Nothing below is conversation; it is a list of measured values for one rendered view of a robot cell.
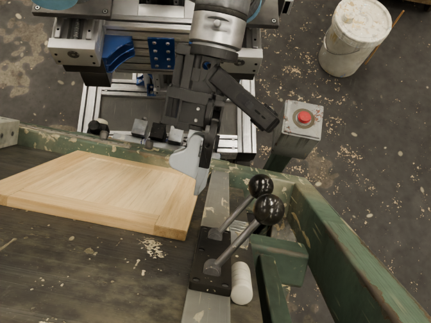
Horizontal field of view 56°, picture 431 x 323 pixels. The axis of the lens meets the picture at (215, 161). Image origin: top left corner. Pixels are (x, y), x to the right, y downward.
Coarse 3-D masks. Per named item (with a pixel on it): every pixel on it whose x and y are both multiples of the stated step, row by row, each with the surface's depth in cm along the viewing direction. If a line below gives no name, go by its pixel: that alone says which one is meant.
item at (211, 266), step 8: (256, 200) 49; (264, 200) 48; (272, 200) 48; (280, 200) 48; (256, 208) 48; (264, 208) 47; (272, 208) 47; (280, 208) 48; (256, 216) 48; (264, 216) 47; (272, 216) 47; (280, 216) 48; (256, 224) 49; (264, 224) 48; (272, 224) 48; (248, 232) 49; (240, 240) 49; (232, 248) 49; (224, 256) 50; (208, 264) 50; (216, 264) 50; (208, 272) 49; (216, 272) 49
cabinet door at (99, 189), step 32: (64, 160) 104; (96, 160) 112; (128, 160) 118; (0, 192) 72; (32, 192) 75; (64, 192) 80; (96, 192) 84; (128, 192) 88; (160, 192) 93; (192, 192) 97; (128, 224) 71; (160, 224) 72
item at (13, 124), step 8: (0, 120) 111; (8, 120) 113; (16, 120) 116; (0, 128) 108; (8, 128) 112; (16, 128) 116; (0, 136) 109; (8, 136) 113; (16, 136) 117; (0, 144) 109; (8, 144) 114
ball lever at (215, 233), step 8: (256, 176) 60; (264, 176) 60; (248, 184) 61; (256, 184) 59; (264, 184) 59; (272, 184) 60; (256, 192) 59; (264, 192) 59; (272, 192) 60; (248, 200) 61; (240, 208) 61; (232, 216) 61; (224, 224) 61; (208, 232) 63; (216, 232) 61
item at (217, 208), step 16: (224, 176) 112; (208, 192) 92; (224, 192) 95; (208, 208) 80; (224, 208) 82; (208, 224) 70; (192, 304) 44; (208, 304) 44; (224, 304) 45; (192, 320) 41; (208, 320) 41; (224, 320) 42
